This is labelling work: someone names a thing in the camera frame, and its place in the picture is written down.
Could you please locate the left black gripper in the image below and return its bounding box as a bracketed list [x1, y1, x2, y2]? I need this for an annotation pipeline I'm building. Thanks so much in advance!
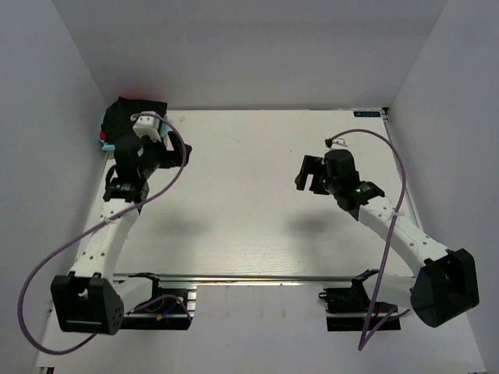
[138, 131, 191, 179]

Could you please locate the black t-shirt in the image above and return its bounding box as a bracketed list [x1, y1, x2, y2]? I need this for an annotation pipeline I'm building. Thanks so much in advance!
[101, 97, 168, 144]

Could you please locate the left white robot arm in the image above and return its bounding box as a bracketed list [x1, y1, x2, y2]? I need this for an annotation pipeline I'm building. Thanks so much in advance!
[51, 131, 192, 335]

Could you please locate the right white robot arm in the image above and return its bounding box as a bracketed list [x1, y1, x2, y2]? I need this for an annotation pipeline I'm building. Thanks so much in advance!
[295, 149, 480, 327]

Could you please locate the teal folded t-shirt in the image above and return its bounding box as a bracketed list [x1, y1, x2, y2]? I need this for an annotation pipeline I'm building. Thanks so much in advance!
[100, 123, 168, 152]

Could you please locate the blue table label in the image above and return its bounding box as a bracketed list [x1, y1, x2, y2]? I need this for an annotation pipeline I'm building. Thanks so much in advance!
[353, 111, 381, 118]

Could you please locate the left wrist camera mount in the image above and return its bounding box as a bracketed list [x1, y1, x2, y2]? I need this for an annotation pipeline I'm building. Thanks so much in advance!
[130, 111, 164, 143]

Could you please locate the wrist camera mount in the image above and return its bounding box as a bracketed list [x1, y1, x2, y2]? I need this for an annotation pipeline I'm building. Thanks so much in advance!
[130, 111, 164, 143]
[324, 137, 349, 150]

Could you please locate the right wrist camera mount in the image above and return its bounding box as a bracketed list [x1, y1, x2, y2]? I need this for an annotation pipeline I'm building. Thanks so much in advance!
[324, 137, 349, 150]

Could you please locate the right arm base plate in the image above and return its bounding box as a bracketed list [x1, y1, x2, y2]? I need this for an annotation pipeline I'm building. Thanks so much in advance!
[317, 270, 401, 332]

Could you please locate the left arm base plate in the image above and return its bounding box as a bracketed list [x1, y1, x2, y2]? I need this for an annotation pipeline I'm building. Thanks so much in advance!
[112, 273, 196, 331]

